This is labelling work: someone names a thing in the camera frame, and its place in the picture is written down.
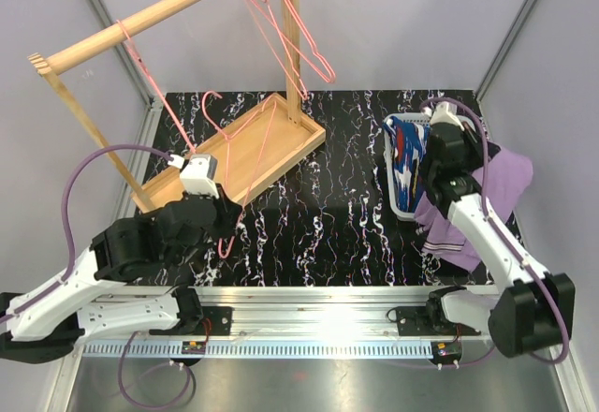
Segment blue patterned trousers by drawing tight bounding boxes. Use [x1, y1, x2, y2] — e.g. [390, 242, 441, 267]
[383, 112, 430, 221]

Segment purple trousers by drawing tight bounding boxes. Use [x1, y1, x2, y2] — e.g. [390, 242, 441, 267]
[414, 143, 533, 272]

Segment pink hanger of purple trousers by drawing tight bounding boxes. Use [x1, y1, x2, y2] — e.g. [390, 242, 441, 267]
[201, 91, 276, 259]

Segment pink hanger of blue trousers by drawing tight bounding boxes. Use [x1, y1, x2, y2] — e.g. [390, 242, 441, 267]
[116, 21, 196, 155]

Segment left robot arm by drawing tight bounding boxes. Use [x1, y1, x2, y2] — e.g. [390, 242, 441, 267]
[1, 194, 241, 364]

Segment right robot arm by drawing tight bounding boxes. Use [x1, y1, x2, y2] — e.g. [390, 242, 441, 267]
[423, 123, 576, 365]

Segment empty pink hanger back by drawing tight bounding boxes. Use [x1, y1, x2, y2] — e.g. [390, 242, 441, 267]
[244, 0, 308, 100]

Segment empty pink hanger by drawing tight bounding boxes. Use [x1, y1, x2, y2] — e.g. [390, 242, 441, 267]
[244, 0, 308, 100]
[238, 0, 337, 85]

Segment empty pink hanger front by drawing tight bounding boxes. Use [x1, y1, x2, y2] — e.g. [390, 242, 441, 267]
[238, 0, 337, 85]

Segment white plastic basket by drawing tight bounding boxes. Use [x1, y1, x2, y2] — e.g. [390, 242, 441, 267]
[383, 112, 483, 221]

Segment wooden clothes rack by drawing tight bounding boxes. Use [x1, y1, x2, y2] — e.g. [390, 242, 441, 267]
[28, 0, 326, 200]

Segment black marble pattern mat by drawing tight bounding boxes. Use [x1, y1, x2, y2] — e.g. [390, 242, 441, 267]
[143, 90, 492, 287]

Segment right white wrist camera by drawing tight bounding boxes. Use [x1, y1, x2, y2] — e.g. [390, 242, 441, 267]
[421, 102, 474, 131]

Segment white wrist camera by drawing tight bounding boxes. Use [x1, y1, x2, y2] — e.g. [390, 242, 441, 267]
[421, 102, 474, 131]
[168, 154, 219, 199]

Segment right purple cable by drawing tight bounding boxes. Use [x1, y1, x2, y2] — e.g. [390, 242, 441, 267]
[418, 96, 572, 369]

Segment purple cable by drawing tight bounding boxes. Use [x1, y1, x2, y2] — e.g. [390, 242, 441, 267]
[418, 96, 572, 369]
[0, 143, 196, 408]

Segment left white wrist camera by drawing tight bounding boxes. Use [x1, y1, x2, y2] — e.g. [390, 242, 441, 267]
[168, 154, 219, 199]

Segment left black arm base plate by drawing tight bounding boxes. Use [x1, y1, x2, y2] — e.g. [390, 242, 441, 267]
[149, 306, 233, 337]

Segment aluminium mounting rail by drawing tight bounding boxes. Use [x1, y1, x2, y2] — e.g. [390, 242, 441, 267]
[69, 285, 575, 341]

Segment white slotted cable duct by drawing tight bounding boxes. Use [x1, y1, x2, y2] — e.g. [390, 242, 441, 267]
[82, 340, 434, 358]

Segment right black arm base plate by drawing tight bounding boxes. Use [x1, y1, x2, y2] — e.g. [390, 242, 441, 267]
[386, 306, 455, 337]

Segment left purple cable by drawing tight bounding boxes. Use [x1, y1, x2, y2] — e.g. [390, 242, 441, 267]
[0, 143, 196, 408]

